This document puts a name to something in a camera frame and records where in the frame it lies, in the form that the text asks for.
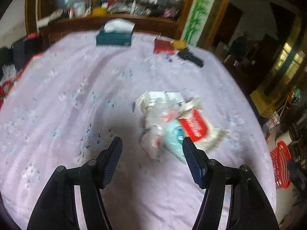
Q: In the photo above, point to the small white carton box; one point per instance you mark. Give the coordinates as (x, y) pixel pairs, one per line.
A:
(150, 98)

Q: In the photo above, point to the red plastic mesh basket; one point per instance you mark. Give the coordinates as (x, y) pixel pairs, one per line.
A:
(280, 156)

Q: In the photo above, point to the teal cartoon tissue pack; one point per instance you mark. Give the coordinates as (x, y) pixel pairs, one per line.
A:
(173, 139)

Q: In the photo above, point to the red booklet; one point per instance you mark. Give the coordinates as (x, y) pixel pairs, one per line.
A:
(163, 46)

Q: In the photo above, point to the teal tissue box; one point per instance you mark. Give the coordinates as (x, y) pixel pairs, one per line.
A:
(116, 32)

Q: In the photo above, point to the bamboo painted pillar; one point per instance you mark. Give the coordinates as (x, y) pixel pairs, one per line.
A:
(199, 21)

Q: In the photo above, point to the lilac floral tablecloth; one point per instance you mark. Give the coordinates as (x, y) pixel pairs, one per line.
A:
(70, 103)

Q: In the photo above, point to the black device on table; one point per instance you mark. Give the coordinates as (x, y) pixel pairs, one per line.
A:
(185, 54)

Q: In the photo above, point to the yellow tape roll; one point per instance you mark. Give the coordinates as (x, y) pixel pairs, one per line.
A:
(178, 44)

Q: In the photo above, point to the clear plastic bag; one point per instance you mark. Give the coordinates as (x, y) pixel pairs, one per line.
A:
(156, 120)

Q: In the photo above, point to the gold pillar base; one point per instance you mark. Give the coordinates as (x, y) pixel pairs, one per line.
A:
(284, 74)

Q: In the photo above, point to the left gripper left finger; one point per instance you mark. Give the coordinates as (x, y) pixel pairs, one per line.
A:
(56, 208)

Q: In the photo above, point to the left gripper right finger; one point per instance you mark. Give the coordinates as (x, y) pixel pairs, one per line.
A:
(249, 206)

